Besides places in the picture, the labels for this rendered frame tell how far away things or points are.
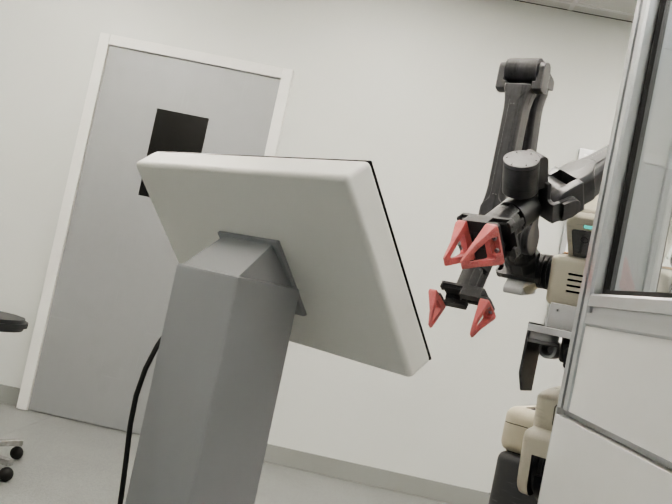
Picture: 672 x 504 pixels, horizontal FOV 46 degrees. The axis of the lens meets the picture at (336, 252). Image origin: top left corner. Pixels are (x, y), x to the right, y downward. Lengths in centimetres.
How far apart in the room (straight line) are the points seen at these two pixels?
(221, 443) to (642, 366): 59
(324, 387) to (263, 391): 331
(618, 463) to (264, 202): 58
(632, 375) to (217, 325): 56
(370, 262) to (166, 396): 38
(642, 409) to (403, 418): 370
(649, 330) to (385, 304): 36
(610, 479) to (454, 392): 364
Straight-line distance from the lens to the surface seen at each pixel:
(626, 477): 85
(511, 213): 129
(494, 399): 453
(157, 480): 123
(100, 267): 466
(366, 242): 102
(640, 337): 87
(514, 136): 184
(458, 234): 125
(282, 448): 455
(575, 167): 140
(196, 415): 115
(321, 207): 104
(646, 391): 84
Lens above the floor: 104
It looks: 2 degrees up
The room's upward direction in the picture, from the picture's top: 12 degrees clockwise
